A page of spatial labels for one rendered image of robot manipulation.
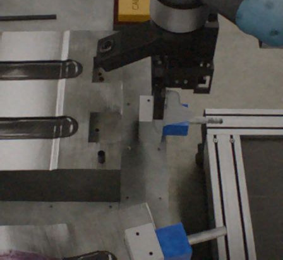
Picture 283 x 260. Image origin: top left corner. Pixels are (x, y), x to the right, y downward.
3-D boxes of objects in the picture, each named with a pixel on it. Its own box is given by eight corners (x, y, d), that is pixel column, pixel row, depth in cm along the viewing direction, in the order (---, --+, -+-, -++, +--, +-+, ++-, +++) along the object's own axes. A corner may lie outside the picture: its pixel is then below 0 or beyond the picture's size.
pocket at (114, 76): (122, 72, 97) (122, 57, 94) (122, 98, 94) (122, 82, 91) (94, 72, 97) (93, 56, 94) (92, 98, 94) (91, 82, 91)
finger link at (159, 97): (163, 126, 86) (167, 75, 81) (152, 126, 86) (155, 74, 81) (162, 105, 90) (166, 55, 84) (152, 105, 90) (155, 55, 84)
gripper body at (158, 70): (209, 99, 85) (220, 37, 75) (146, 98, 85) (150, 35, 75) (205, 58, 90) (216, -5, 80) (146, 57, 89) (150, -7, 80)
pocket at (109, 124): (121, 127, 91) (122, 112, 88) (120, 158, 87) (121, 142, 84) (90, 127, 90) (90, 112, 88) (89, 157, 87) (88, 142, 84)
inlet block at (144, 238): (216, 223, 84) (221, 204, 80) (230, 255, 81) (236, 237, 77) (124, 248, 82) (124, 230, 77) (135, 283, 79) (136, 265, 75)
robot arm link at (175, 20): (150, 9, 72) (150, -37, 77) (148, 36, 75) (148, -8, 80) (215, 10, 72) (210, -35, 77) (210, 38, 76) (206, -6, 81)
